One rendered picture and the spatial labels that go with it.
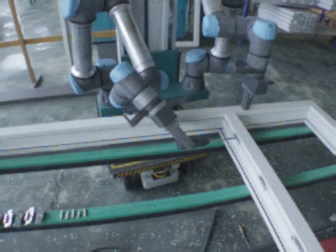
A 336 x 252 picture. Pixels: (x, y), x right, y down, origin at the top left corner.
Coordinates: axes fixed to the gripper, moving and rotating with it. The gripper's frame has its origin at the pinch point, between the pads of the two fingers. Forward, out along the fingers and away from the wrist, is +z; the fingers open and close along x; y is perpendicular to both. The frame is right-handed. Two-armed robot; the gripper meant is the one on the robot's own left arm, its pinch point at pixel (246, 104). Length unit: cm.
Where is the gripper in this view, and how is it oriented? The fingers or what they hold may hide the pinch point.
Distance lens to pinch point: 90.8
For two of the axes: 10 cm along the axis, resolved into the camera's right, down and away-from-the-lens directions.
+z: -0.3, 7.7, 6.3
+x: -2.0, -6.3, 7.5
